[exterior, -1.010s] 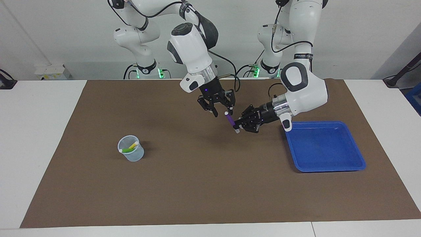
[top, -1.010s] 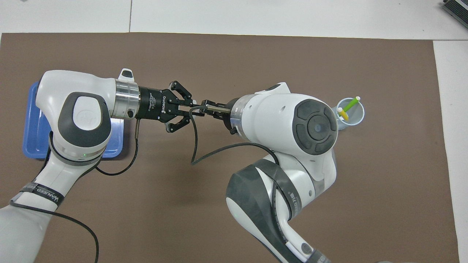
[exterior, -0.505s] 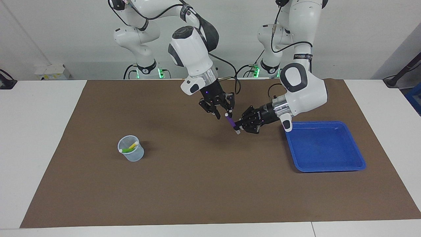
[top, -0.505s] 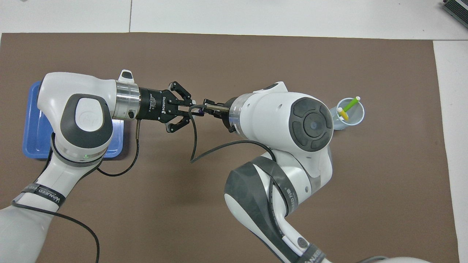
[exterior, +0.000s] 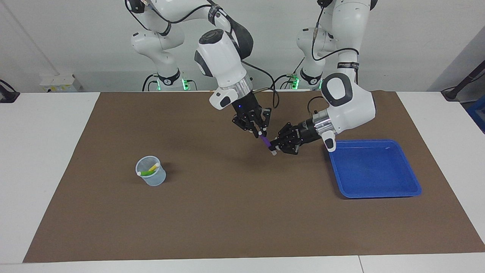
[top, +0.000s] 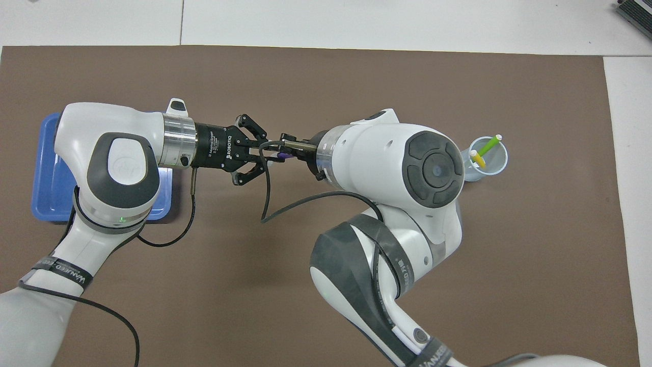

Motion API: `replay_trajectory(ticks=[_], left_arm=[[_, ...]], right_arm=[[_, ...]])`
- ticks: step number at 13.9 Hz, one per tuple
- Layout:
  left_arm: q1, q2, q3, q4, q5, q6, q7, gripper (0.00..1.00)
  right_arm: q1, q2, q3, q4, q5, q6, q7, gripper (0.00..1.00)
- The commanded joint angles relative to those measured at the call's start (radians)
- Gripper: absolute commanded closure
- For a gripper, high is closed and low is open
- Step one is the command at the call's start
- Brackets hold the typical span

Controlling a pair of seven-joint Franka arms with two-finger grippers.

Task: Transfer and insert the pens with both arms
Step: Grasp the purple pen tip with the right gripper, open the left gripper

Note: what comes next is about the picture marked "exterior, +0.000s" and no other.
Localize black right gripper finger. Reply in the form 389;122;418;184
258;108;272;138
232;115;263;138

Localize brown table mat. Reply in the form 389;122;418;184
23;90;485;263

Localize white wall outlet box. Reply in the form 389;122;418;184
40;74;82;93

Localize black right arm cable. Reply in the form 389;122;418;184
133;0;280;110

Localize blue crate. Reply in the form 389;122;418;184
467;99;485;133

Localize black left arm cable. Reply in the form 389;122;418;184
306;0;360;119

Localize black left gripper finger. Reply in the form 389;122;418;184
276;122;302;144
269;138;302;155

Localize blue plastic tray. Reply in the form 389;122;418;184
327;139;422;199

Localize black base cable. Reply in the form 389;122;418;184
142;74;160;91
270;56;305;90

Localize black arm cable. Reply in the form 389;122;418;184
306;0;360;119
133;0;280;110

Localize translucent plastic cup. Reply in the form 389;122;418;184
135;155;166;187

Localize purple pen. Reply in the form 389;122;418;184
260;133;278;156

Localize black stand pole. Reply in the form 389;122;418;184
441;61;485;101

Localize black desk clamp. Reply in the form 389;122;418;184
0;80;20;104

